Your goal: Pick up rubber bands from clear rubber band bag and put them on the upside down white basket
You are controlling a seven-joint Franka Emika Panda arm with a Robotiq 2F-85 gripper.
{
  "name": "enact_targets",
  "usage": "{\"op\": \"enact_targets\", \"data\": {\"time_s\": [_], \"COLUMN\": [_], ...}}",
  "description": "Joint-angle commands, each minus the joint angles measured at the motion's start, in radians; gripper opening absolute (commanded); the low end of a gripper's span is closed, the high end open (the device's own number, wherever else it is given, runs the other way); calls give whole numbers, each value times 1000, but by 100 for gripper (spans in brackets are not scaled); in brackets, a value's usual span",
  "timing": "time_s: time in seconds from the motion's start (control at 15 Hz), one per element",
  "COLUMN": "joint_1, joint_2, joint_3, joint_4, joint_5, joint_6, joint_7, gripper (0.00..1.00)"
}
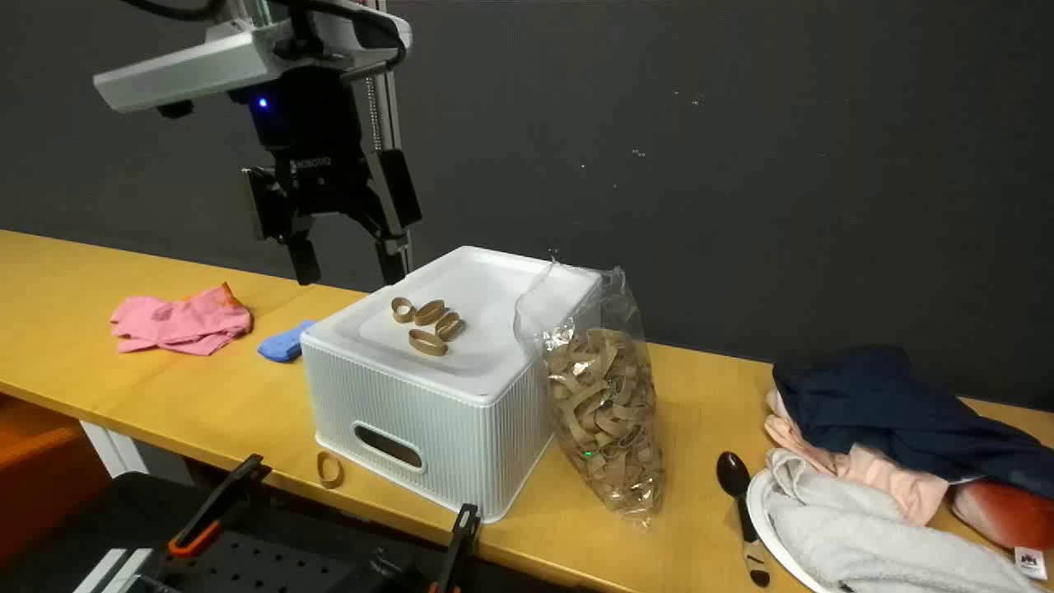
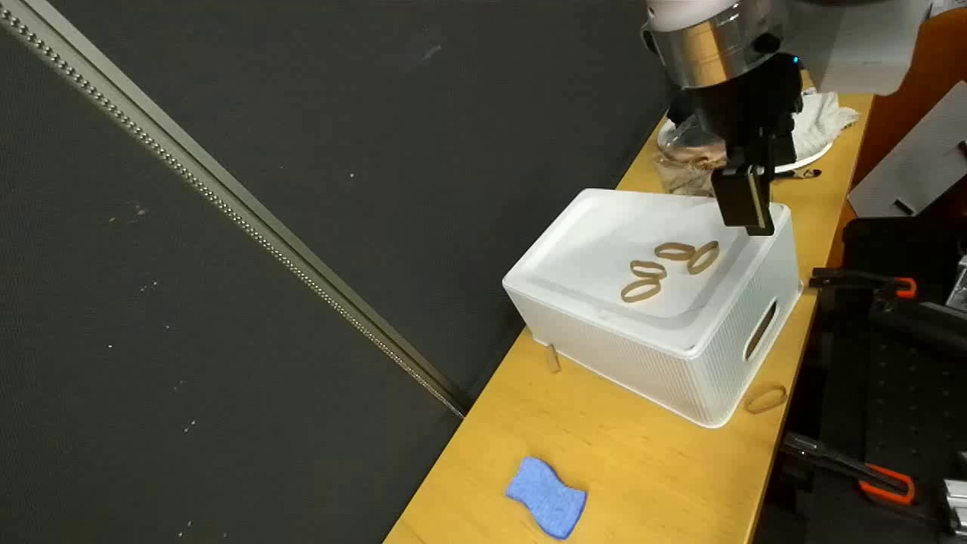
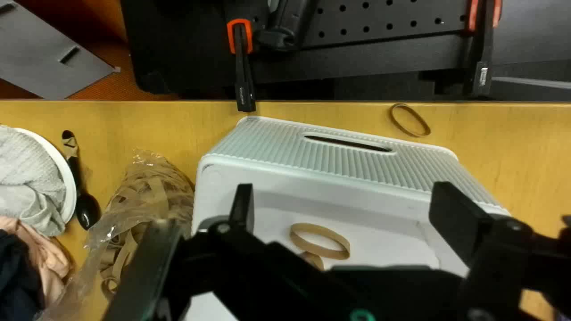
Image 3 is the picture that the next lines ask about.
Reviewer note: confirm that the pale pink cloth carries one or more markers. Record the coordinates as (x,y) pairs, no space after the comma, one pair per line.
(47,256)

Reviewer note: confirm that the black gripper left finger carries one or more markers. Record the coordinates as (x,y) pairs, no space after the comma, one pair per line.
(244,208)

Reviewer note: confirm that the grey slotted panel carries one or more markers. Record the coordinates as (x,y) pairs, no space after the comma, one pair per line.
(37,55)

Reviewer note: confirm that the black plastic spoon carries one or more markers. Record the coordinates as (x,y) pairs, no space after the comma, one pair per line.
(88,212)

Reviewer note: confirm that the clear bag of rubber bands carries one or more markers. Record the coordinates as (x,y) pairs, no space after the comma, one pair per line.
(144,197)

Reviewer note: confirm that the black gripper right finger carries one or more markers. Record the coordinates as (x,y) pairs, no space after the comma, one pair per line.
(465,226)

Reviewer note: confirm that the grey knit cloth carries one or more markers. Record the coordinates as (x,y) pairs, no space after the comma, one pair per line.
(28,180)

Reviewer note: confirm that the white plate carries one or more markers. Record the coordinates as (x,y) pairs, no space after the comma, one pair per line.
(65,172)

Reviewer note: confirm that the black orange bar clamp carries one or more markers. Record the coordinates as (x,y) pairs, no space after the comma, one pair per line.
(483,60)
(244,73)

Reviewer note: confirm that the navy blue cloth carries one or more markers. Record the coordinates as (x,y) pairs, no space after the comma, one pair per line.
(15,279)

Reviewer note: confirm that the white upside-down plastic bin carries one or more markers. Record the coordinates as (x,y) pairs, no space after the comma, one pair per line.
(333,197)

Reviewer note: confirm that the black perforated cart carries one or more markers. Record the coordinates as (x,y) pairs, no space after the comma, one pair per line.
(369,37)

